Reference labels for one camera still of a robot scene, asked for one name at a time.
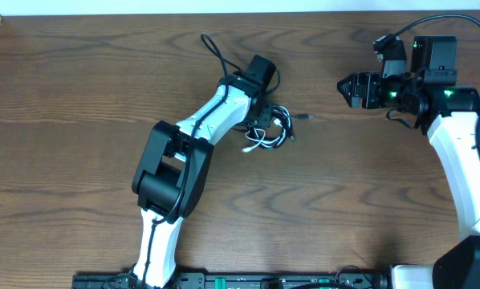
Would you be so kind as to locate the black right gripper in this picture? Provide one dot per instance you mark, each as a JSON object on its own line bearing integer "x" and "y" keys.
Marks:
{"x": 372, "y": 79}

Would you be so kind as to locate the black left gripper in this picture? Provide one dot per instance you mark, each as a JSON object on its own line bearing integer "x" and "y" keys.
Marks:
{"x": 268, "y": 116}

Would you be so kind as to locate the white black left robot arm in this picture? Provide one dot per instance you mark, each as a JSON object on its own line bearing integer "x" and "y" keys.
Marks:
{"x": 171, "y": 174}

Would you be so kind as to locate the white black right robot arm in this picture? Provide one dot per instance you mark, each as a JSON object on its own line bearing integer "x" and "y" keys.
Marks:
{"x": 424, "y": 85}

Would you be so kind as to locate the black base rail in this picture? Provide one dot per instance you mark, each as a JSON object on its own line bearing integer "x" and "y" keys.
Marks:
{"x": 349, "y": 277}

